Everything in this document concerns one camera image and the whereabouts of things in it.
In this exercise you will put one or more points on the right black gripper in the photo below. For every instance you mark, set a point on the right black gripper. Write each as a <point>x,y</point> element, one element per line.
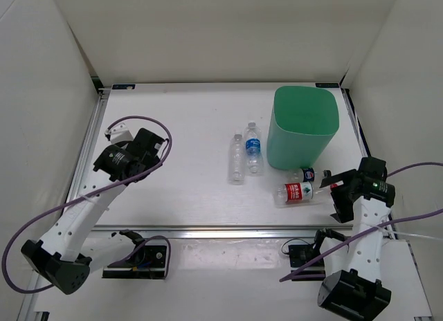
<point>345,212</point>

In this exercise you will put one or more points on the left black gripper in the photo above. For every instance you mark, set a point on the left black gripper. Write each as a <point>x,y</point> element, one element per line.
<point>154,161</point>

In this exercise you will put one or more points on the pepsi label plastic bottle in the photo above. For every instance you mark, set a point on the pepsi label plastic bottle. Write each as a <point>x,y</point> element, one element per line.
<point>308,175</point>

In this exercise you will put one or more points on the red label plastic bottle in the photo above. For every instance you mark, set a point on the red label plastic bottle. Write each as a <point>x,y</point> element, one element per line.
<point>291,194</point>

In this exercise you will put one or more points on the clear unlabelled plastic bottle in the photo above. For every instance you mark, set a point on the clear unlabelled plastic bottle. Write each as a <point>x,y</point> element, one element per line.
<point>236,160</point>

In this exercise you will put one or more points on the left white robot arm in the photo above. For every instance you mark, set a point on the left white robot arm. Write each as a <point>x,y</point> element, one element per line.
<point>61,255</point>

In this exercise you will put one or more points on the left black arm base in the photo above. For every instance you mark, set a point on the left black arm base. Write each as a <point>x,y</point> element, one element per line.
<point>149,260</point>

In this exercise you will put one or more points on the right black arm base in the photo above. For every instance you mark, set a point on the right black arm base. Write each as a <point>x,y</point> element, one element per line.
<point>300,251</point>

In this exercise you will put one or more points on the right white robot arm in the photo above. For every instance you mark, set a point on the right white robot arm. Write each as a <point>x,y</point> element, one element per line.
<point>352,287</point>

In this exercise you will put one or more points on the green plastic bin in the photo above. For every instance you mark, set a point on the green plastic bin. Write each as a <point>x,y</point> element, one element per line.
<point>303,121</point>

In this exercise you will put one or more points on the blue label water bottle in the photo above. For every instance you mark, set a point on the blue label water bottle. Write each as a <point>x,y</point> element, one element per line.
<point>253,149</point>

